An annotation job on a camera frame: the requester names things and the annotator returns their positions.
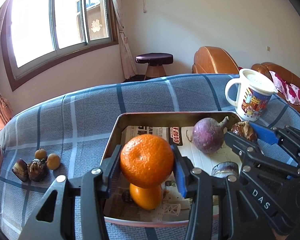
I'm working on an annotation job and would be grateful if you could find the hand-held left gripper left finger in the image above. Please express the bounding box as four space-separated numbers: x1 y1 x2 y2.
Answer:
17 144 123 240

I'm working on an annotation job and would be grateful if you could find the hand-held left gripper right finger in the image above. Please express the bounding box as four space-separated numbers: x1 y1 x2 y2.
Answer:
172 145 275 240

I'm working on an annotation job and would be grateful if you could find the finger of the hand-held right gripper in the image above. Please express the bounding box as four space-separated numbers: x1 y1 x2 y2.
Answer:
251 122 300 165
224 131 300 180

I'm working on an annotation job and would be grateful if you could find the small dark water chestnut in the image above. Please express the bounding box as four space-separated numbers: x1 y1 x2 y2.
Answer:
230 121 258 142

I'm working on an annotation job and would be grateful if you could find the large orange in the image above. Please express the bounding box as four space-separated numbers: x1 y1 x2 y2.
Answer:
119 134 175 189

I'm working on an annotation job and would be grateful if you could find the small orange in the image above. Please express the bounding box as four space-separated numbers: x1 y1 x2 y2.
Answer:
129 183 163 210

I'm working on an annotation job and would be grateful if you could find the purple turnip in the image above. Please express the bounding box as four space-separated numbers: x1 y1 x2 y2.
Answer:
192 116 230 154

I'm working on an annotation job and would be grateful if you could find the pink tin box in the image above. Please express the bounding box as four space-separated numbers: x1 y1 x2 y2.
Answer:
100 111 243 228

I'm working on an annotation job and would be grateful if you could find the large dark water chestnut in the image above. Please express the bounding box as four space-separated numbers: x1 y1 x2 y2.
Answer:
27 158 47 182

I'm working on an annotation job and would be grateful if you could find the white cartoon print mug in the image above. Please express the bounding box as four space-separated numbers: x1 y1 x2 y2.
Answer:
224 68 278 122

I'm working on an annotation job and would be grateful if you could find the pink floral pillow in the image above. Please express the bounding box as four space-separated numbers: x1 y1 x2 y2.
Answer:
269 70 300 108

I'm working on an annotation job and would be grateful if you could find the orange leather sofa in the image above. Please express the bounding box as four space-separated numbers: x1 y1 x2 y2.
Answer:
251 62 300 125

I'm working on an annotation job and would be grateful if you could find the round stool purple cushion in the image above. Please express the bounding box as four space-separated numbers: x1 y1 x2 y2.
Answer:
135 53 174 81

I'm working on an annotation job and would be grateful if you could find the brown framed sliding window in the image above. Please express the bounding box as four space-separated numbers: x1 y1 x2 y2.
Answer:
1 0 119 92

